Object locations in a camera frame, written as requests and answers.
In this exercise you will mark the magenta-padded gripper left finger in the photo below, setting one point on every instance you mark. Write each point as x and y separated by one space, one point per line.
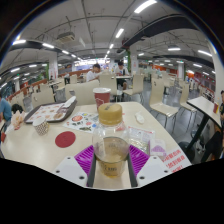
68 168

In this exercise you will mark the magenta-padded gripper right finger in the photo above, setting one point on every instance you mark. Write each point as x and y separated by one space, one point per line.
155 168

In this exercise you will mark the clear bottle with tan cap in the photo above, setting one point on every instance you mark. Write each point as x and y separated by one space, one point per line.
110 146

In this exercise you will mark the pink packet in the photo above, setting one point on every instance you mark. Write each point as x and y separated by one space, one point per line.
158 147

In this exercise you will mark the red and white leaflet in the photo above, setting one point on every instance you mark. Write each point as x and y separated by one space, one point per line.
175 160

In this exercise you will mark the flat round red coaster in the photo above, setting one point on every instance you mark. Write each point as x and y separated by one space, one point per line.
65 139

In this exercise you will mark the clear plastic packet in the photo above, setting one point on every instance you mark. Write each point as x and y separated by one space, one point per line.
140 138

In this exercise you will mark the white patterned mug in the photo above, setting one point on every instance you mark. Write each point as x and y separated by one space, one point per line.
41 126

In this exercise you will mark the colourful sticker sheet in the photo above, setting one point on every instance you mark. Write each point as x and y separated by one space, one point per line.
81 120

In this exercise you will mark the crumpled white tissue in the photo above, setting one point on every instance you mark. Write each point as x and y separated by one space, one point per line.
140 117

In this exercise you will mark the brown food tray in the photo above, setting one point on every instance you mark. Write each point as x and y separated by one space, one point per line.
46 112

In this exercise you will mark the white paper napkin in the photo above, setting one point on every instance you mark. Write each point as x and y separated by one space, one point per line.
69 101

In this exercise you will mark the paper food bag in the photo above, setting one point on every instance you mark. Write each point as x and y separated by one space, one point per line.
17 119

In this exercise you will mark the group of beige chairs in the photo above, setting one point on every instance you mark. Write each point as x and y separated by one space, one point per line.
156 96

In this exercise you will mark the beige chair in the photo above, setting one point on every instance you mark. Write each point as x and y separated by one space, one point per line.
43 96
83 92

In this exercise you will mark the red paper cup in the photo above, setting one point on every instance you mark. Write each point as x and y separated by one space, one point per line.
101 97

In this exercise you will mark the white neighbouring table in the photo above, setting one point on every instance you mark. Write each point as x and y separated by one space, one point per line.
206 108

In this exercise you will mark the black backpack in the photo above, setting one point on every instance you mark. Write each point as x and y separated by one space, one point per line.
16 108

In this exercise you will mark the person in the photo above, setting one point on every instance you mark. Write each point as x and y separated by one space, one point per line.
120 70
93 73
4 110
222 104

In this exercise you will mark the ceiling air conditioner unit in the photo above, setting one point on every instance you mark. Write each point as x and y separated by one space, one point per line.
65 36

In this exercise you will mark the group of ceiling lights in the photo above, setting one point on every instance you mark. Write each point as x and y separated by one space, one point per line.
145 6

